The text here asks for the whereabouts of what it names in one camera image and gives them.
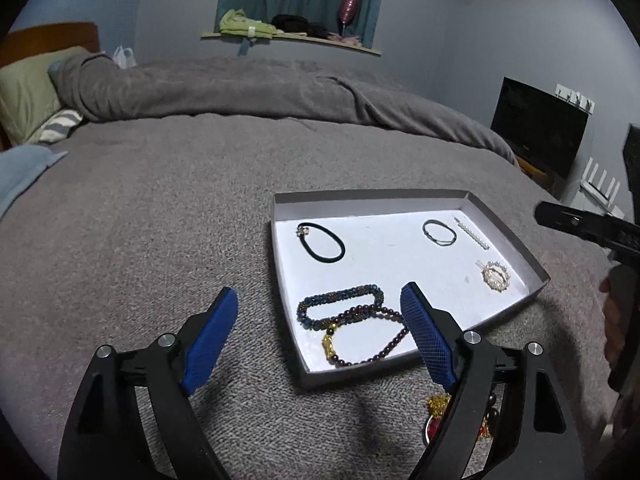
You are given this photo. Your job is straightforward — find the white router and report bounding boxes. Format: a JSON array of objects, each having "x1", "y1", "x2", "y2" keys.
[{"x1": 579, "y1": 157, "x2": 627, "y2": 218}]

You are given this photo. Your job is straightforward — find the grey cardboard box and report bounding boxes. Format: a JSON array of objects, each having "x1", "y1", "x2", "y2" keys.
[{"x1": 271, "y1": 188, "x2": 551, "y2": 390}]

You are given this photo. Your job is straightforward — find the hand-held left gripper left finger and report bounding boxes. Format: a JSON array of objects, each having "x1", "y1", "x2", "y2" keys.
[{"x1": 57, "y1": 286, "x2": 240, "y2": 480}]

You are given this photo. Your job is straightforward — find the white wall hooks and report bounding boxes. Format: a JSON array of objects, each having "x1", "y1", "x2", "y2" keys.
[{"x1": 554, "y1": 84, "x2": 597, "y2": 112}]

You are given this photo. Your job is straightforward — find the black hair tie with charm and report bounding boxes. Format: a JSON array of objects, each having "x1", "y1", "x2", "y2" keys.
[{"x1": 295, "y1": 221, "x2": 347, "y2": 263}]

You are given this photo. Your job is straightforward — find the green cloth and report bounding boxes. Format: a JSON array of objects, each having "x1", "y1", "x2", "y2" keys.
[{"x1": 219, "y1": 8, "x2": 278, "y2": 39}]

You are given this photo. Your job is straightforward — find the thin grey hair tie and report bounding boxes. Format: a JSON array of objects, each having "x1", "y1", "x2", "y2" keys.
[{"x1": 422, "y1": 218, "x2": 458, "y2": 248}]

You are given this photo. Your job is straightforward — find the green pillow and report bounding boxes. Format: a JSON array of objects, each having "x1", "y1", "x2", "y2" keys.
[{"x1": 0, "y1": 46, "x2": 93, "y2": 147}]

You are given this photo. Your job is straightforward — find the straight pearl hair clip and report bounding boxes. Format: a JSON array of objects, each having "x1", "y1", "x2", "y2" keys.
[{"x1": 453, "y1": 216, "x2": 491, "y2": 251}]

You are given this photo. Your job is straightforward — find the black television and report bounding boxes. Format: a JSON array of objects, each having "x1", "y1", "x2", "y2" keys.
[{"x1": 490, "y1": 76, "x2": 590, "y2": 179}]

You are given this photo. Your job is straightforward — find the grey knitted blanket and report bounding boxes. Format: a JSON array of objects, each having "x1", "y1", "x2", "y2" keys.
[{"x1": 0, "y1": 115, "x2": 621, "y2": 480}]

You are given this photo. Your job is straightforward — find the person's right hand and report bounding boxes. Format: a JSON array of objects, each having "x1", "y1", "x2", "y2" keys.
[{"x1": 600, "y1": 277, "x2": 624, "y2": 366}]

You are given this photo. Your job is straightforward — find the blue blanket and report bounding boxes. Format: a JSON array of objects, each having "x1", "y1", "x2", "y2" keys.
[{"x1": 0, "y1": 144, "x2": 68, "y2": 221}]

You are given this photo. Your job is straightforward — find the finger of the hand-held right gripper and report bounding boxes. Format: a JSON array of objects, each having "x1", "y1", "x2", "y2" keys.
[{"x1": 534, "y1": 200, "x2": 613, "y2": 249}]

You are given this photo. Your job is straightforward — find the wooden television stand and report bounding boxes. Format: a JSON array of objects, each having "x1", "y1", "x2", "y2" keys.
[{"x1": 515, "y1": 155, "x2": 556, "y2": 192}]

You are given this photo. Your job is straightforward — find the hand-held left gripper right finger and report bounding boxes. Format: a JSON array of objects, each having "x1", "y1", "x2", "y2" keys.
[{"x1": 400, "y1": 281, "x2": 586, "y2": 480}]

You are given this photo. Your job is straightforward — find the wooden headboard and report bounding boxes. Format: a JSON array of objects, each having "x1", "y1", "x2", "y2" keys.
[{"x1": 0, "y1": 22, "x2": 100, "y2": 151}]

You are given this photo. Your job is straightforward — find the dark red bead bracelet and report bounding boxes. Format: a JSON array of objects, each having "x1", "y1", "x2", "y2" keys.
[{"x1": 312, "y1": 304, "x2": 411, "y2": 368}]

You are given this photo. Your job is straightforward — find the round pearl hair clip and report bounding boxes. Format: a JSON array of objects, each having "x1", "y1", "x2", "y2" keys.
[{"x1": 475, "y1": 259, "x2": 511, "y2": 291}]

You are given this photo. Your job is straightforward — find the wooden window sill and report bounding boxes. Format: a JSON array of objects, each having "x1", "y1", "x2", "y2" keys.
[{"x1": 201, "y1": 31, "x2": 382, "y2": 57}]

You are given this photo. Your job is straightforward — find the iridescent blue bead bracelet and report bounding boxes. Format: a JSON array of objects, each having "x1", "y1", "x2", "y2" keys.
[{"x1": 296, "y1": 284, "x2": 385, "y2": 328}]

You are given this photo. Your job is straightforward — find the grey duvet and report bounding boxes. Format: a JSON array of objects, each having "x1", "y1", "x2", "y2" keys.
[{"x1": 48, "y1": 52, "x2": 521, "y2": 166}]

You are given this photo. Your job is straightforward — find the striped pillow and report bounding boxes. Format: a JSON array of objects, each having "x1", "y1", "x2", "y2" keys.
[{"x1": 25, "y1": 108, "x2": 84, "y2": 145}]

